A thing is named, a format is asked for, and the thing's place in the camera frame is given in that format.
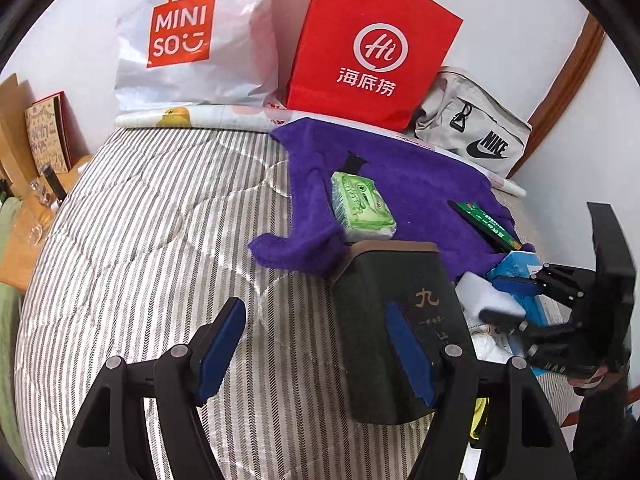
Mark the small clear glass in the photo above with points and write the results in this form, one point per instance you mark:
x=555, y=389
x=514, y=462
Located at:
x=37, y=234

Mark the grey striped mattress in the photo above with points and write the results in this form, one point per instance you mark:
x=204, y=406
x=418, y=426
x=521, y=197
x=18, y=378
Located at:
x=150, y=240

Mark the dark green tin box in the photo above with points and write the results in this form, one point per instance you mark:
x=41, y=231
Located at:
x=370, y=310

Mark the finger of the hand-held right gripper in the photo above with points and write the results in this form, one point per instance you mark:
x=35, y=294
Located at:
x=515, y=284
x=505, y=317

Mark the green blanket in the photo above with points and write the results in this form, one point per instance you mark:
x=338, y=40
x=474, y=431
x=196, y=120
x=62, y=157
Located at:
x=10, y=210

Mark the blue tissue box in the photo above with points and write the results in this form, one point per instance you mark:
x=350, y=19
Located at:
x=515, y=260

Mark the light wooden nightstand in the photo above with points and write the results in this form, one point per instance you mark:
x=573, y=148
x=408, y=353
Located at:
x=20, y=250

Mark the purple towel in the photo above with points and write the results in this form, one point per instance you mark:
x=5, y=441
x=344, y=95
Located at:
x=410, y=190

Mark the red paper shopping bag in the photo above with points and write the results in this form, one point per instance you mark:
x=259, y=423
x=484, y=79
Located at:
x=340, y=20

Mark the black bottle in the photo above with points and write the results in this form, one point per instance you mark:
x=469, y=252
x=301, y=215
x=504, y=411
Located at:
x=52, y=180

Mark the rolled printed paper poster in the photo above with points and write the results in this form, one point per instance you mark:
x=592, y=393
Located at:
x=150, y=120

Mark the person's right hand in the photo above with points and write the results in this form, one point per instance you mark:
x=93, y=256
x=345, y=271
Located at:
x=582, y=386

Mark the light wooden headboard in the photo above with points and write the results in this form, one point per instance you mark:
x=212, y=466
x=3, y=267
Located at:
x=12, y=125

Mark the dark wooden door frame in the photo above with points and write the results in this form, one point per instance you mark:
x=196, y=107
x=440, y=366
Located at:
x=575, y=65

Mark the long green pencil box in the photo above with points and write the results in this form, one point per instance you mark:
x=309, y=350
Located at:
x=487, y=225

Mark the person's right forearm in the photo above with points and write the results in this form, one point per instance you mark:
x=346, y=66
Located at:
x=605, y=435

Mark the brown patterned notebook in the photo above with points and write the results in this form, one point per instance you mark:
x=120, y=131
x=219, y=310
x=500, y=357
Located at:
x=47, y=135

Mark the grey waist bag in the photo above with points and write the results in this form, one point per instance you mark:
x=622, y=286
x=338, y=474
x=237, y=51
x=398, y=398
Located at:
x=480, y=120

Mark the white sponge block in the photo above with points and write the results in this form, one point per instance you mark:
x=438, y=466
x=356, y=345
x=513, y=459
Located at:
x=472, y=290

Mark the white plastic shopping bag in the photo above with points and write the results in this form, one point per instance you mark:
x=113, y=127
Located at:
x=225, y=80

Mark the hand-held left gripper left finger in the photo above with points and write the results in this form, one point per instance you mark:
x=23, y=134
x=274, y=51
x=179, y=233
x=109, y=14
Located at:
x=220, y=355

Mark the small glass jar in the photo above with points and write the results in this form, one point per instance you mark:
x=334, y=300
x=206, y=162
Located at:
x=40, y=187

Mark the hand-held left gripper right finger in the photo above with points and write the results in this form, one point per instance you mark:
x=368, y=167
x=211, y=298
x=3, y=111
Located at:
x=407, y=355

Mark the yellow and black sock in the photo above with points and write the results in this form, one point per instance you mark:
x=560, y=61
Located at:
x=479, y=412

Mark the green tissue pack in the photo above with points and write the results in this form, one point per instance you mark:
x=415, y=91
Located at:
x=362, y=205

